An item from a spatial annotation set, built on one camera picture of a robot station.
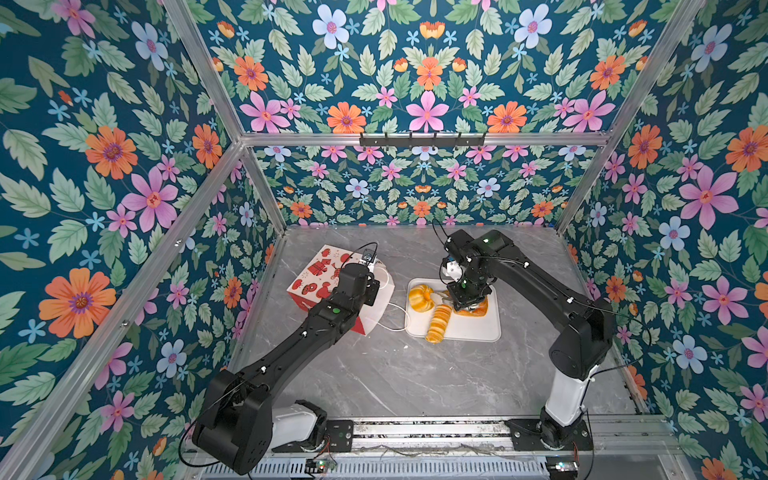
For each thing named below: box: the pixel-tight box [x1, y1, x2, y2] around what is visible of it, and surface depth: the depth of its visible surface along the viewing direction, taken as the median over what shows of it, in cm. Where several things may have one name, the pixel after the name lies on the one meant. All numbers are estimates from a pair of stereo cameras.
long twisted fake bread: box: [426, 304, 453, 344], surface depth 92 cm
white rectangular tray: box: [406, 278, 502, 342], surface depth 95 cm
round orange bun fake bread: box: [408, 284, 435, 313], surface depth 95 cm
